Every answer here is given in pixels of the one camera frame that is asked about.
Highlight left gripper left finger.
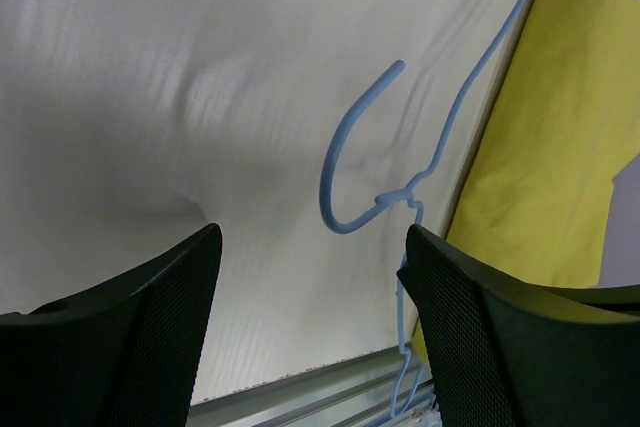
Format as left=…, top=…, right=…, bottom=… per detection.
left=1, top=224, right=222, bottom=426

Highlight yellow-green trousers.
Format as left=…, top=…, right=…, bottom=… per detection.
left=409, top=0, right=640, bottom=373

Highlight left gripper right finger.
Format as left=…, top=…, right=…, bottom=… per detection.
left=398, top=225, right=639, bottom=426

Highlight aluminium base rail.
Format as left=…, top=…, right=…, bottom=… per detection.
left=187, top=349, right=434, bottom=426

